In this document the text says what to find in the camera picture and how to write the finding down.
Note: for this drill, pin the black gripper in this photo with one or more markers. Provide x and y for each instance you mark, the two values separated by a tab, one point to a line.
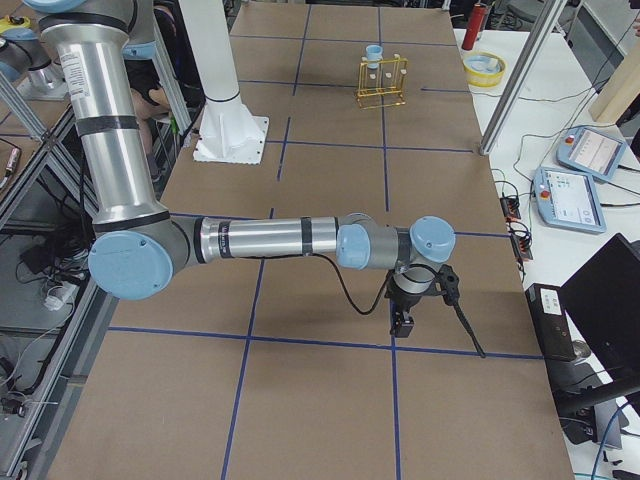
406	302

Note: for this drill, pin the light blue plastic cup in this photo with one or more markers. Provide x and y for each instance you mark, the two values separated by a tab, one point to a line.
373	55

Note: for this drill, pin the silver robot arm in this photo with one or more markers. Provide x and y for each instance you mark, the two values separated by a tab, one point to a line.
140	247

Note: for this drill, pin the near orange black adapter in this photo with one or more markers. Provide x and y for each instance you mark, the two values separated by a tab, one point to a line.
521	240

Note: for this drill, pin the orange black adapter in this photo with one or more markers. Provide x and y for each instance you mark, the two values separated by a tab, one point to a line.
521	240
510	205

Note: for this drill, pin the black computer box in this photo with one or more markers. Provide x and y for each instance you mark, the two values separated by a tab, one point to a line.
550	322

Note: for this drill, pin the far orange black adapter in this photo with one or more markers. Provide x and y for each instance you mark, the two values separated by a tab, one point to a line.
510	205

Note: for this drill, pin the near blue teach pendant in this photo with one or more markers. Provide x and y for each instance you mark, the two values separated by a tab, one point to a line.
568	200

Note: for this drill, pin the blue teach pendant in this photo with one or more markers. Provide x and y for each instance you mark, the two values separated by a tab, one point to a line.
591	151
568	200

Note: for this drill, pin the black monitor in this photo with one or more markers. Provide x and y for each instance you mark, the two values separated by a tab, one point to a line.
602	300

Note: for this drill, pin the far blue teach pendant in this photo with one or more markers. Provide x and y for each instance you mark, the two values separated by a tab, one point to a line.
591	151

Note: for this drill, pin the red cylinder bottle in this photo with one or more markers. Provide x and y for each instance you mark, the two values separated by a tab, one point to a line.
473	26

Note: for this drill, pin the wooden board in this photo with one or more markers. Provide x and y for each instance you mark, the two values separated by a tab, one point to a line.
620	91

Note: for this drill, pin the person in black shirt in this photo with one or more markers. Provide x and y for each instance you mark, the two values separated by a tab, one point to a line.
149	98

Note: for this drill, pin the white power strip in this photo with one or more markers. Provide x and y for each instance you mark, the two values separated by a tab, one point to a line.
57	296

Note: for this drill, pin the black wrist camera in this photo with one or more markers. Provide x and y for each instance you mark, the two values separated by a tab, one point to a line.
448	282

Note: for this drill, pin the gold wire cup holder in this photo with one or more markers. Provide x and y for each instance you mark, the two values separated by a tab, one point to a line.
381	82

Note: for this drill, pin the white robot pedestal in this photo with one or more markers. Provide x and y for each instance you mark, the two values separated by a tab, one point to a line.
228	132

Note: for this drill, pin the aluminium frame post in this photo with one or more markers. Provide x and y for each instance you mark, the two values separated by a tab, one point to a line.
536	40

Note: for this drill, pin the aluminium side frame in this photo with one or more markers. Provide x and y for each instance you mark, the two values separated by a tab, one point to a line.
46	206

